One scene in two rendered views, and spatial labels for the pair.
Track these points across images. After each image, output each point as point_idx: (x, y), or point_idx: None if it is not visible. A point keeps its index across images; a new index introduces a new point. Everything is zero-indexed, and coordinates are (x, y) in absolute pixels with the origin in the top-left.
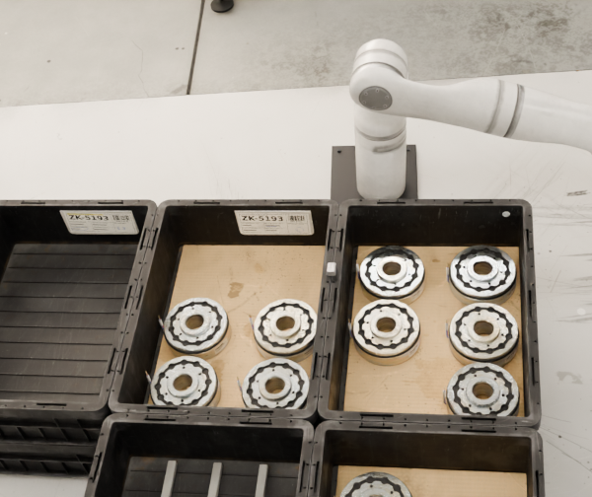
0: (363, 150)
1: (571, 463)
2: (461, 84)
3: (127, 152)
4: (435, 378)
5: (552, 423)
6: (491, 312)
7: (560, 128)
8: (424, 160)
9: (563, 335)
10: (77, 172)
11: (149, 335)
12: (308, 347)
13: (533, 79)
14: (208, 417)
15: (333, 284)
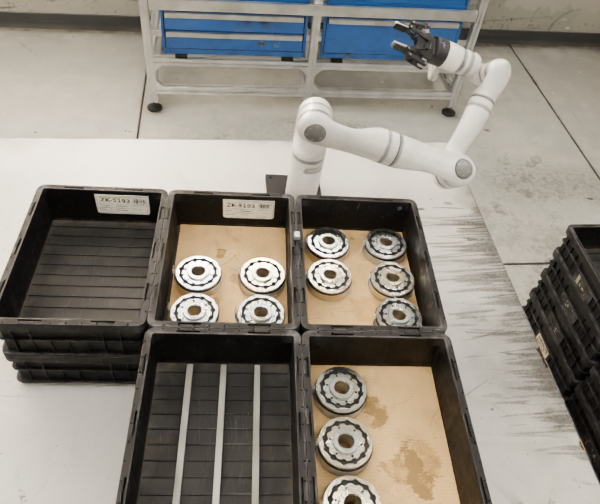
0: (297, 171)
1: None
2: (367, 128)
3: (124, 171)
4: (363, 309)
5: None
6: (395, 268)
7: (424, 161)
8: (324, 186)
9: None
10: (87, 182)
11: (166, 279)
12: (279, 288)
13: None
14: (224, 329)
15: (298, 245)
